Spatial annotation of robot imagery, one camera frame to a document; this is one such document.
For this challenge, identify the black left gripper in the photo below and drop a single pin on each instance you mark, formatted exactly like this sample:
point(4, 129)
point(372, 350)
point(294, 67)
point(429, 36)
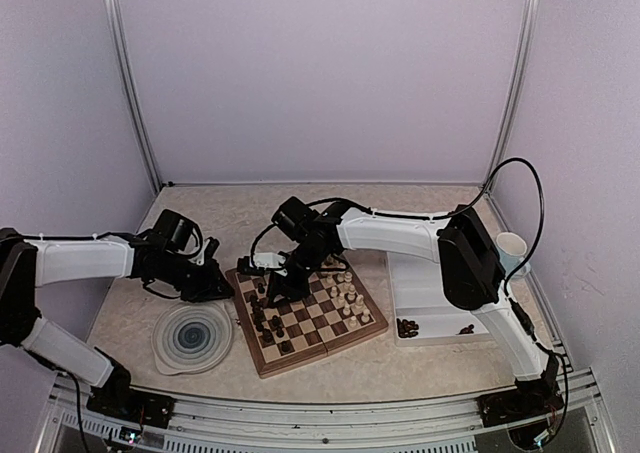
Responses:
point(209, 286)

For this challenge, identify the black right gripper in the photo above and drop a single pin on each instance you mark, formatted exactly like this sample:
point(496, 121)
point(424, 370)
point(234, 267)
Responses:
point(295, 291)

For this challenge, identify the dark piece back rank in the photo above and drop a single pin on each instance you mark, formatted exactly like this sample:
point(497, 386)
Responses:
point(268, 337)

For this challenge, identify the wooden chess board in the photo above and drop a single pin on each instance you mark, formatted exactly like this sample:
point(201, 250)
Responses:
point(309, 344)

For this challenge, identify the white plastic tray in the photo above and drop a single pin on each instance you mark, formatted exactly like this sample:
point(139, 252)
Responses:
point(417, 294)

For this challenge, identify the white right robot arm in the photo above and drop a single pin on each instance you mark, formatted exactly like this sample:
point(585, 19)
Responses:
point(460, 258)

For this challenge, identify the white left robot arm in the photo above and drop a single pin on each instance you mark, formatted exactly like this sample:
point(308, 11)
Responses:
point(29, 262)

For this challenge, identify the white chess pieces row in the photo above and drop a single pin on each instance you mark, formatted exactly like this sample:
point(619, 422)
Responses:
point(343, 307)

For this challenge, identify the collapsible silicone bowl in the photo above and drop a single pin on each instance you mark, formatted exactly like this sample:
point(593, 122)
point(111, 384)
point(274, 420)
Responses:
point(191, 339)

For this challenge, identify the light blue mug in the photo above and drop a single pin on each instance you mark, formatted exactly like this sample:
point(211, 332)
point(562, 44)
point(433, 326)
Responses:
point(512, 250)

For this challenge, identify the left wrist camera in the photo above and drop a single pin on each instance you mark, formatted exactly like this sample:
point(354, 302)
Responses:
point(207, 251)

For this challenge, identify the front aluminium rail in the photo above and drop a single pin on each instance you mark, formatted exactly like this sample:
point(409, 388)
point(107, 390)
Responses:
point(442, 424)

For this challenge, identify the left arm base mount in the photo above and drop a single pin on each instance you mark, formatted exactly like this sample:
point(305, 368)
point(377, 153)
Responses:
point(117, 399)

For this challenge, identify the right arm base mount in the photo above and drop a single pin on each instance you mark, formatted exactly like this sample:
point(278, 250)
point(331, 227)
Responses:
point(544, 408)

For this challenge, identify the left aluminium frame post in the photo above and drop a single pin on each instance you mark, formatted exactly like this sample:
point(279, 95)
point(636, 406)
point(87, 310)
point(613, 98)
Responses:
point(118, 35)

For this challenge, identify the aluminium frame post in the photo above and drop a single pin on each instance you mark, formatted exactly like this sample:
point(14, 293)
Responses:
point(516, 83)
point(118, 35)

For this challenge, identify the right aluminium frame post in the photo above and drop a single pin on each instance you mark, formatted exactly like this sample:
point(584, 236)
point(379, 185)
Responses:
point(516, 83)

